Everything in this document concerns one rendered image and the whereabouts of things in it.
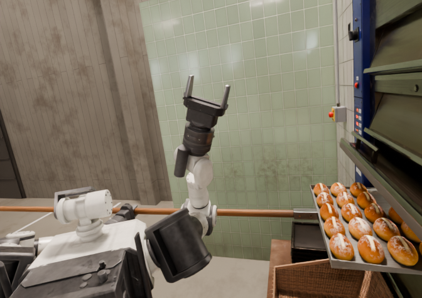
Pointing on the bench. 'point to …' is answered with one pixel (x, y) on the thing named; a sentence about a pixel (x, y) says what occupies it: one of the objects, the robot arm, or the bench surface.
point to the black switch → (354, 35)
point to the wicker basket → (363, 287)
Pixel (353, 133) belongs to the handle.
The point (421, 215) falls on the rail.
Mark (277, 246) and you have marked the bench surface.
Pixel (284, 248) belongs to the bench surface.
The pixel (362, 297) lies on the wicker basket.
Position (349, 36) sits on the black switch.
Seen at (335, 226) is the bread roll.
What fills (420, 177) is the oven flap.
